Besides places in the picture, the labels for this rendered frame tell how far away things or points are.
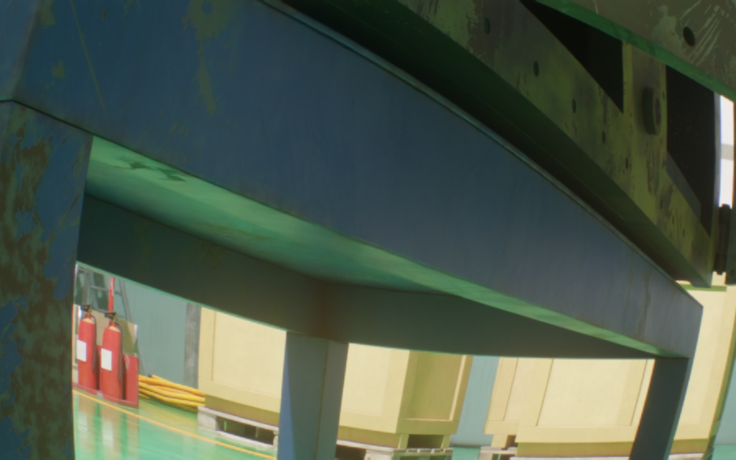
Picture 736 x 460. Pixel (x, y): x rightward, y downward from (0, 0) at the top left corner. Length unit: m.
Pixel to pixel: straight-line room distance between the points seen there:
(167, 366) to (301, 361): 9.80
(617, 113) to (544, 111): 0.24
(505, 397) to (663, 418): 5.51
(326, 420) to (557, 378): 3.84
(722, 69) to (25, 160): 0.47
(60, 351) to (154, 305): 11.69
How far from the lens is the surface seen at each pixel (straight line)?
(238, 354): 6.82
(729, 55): 0.78
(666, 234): 1.46
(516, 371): 7.56
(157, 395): 8.62
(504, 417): 7.56
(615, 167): 1.16
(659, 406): 2.07
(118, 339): 6.98
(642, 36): 0.70
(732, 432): 10.26
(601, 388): 6.02
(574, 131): 1.02
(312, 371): 2.28
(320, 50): 0.70
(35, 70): 0.47
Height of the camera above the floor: 0.46
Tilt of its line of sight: 7 degrees up
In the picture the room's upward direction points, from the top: 8 degrees clockwise
